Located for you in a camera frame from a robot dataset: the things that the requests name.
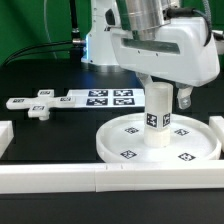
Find black cables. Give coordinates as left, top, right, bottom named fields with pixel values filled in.
left=0, top=0, right=87, bottom=68

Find white front fence bar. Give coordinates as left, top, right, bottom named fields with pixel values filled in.
left=0, top=160, right=224, bottom=194

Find white fence block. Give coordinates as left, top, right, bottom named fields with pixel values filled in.
left=0, top=121, right=14, bottom=158
left=209, top=116, right=224, bottom=153

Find white round table top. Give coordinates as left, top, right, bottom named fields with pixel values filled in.
left=96, top=113, right=222, bottom=163

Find white cross-shaped table base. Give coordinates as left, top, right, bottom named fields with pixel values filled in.
left=6, top=89, right=75, bottom=121

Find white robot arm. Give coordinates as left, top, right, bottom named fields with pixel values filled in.
left=81, top=0, right=223, bottom=109

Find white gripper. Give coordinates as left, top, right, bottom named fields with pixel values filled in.
left=110, top=17, right=220, bottom=110

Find white left fence block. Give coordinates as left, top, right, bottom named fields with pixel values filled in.
left=0, top=121, right=14, bottom=158

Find white marker sheet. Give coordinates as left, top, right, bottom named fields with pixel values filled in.
left=68, top=88, right=145, bottom=108

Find white right fence block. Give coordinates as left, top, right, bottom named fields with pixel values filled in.
left=209, top=116, right=224, bottom=153

